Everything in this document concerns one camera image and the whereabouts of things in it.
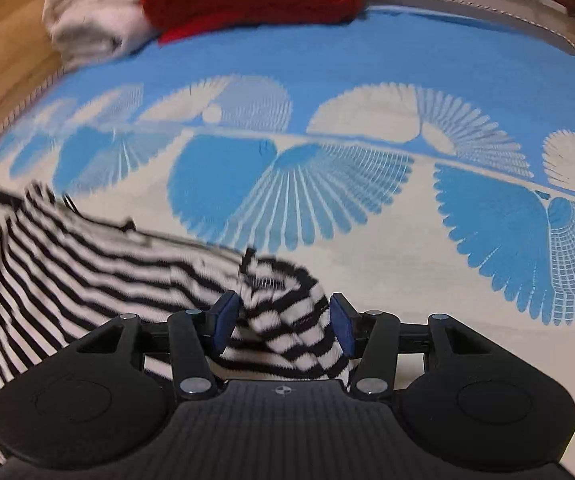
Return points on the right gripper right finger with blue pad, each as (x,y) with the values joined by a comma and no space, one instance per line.
(372,338)

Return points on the cream folded blanket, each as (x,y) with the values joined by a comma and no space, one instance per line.
(86,32)

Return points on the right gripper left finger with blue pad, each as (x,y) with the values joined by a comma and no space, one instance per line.
(194,337)

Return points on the blue white patterned bedsheet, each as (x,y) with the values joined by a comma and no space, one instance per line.
(414,162)

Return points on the black white striped hooded shirt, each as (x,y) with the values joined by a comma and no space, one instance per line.
(61,278)

